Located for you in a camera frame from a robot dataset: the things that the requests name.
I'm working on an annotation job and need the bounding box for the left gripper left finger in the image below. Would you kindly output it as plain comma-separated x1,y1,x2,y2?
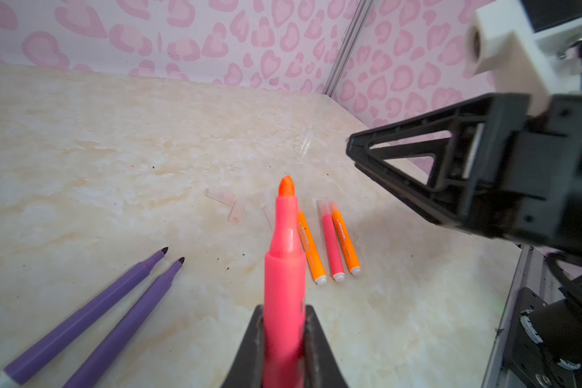
220,305,265,388

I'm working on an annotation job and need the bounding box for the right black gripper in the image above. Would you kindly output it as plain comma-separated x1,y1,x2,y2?
346,93,582,256

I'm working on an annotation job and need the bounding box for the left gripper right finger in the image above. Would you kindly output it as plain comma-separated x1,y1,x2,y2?
304,305,349,388

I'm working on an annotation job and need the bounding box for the pink marker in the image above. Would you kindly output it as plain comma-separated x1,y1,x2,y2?
317,199,345,282
263,176,306,387

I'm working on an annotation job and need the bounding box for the orange marker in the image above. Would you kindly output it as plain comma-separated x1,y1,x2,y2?
329,200,361,276
298,210,328,286

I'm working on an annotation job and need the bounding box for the clear pen cap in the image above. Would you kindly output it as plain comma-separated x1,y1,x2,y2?
206,188,236,206
228,197,247,226
263,204,276,231

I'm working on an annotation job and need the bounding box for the lower purple marker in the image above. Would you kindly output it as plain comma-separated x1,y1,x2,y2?
64,257,185,387

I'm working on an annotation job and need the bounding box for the upper purple marker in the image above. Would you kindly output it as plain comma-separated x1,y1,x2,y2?
0,247,168,387

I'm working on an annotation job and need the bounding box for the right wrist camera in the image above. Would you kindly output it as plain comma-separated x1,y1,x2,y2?
464,1,582,116

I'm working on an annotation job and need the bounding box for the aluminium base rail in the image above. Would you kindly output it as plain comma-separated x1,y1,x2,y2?
481,245,546,388

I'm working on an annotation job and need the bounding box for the right corner aluminium post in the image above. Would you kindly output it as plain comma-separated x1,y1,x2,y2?
323,0,374,98

